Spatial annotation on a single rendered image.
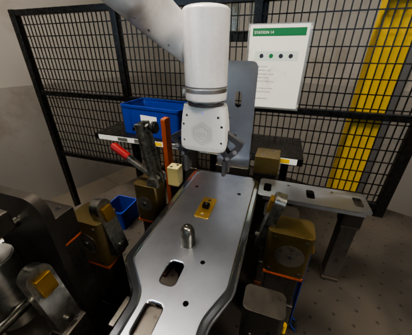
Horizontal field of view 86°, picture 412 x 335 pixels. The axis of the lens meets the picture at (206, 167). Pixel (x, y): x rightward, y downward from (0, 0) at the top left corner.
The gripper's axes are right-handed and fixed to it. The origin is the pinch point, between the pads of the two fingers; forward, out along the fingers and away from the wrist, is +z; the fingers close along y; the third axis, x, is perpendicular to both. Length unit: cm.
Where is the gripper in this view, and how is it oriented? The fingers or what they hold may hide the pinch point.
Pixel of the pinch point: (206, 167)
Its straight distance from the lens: 53.1
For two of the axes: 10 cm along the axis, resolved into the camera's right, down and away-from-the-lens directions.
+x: 3.2, -4.5, 8.4
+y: 9.5, 1.5, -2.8
